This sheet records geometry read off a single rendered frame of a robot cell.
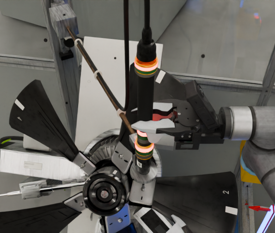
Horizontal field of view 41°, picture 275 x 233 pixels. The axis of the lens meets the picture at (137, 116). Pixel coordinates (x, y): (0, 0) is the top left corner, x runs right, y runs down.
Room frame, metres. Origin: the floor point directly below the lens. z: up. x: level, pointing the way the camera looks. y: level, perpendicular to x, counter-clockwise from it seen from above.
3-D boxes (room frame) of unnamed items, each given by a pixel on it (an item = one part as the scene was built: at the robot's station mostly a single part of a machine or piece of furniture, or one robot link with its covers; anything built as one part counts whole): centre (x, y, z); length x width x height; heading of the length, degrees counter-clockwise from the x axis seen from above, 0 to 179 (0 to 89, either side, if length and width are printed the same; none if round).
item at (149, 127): (0.52, -0.03, 1.46); 0.09 x 0.03 x 0.06; 99
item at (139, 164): (0.54, -0.02, 1.48); 0.04 x 0.04 x 0.46
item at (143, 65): (0.54, -0.02, 1.63); 0.04 x 0.04 x 0.03
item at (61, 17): (1.11, 0.25, 1.36); 0.10 x 0.07 x 0.08; 26
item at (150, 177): (0.55, -0.01, 1.32); 0.09 x 0.07 x 0.10; 26
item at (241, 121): (0.55, -0.22, 1.46); 0.08 x 0.05 x 0.08; 1
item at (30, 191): (0.61, 0.32, 1.08); 0.07 x 0.04 x 0.06; 91
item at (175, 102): (0.57, -0.08, 1.48); 0.09 x 0.05 x 0.02; 82
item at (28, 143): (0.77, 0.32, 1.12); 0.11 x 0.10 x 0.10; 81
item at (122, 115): (0.82, 0.12, 1.36); 0.54 x 0.01 x 0.01; 26
